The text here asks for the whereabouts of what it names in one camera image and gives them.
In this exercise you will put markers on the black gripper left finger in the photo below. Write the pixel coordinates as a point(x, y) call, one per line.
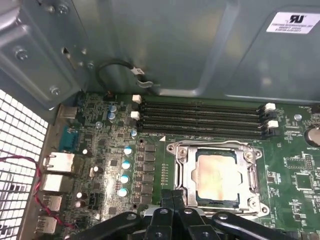
point(160, 225)

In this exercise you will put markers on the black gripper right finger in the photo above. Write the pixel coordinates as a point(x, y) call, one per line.
point(190, 225)

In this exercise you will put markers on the metal socket cover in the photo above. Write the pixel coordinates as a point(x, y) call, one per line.
point(190, 170)

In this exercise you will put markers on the silver CPU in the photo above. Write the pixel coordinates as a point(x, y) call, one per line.
point(216, 175)

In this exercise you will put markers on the metal locking lever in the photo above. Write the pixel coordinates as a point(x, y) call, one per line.
point(212, 142)

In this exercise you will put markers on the CPU socket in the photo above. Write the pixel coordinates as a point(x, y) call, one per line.
point(253, 207)

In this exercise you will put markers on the black RAM slot white clips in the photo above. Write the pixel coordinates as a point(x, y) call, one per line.
point(200, 124)
point(200, 108)

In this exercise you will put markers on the green motherboard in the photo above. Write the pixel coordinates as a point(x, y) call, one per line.
point(287, 175)

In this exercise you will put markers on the round coin cell battery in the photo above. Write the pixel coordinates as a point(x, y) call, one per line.
point(312, 136)

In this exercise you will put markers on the black PC case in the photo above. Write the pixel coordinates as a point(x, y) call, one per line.
point(175, 50)

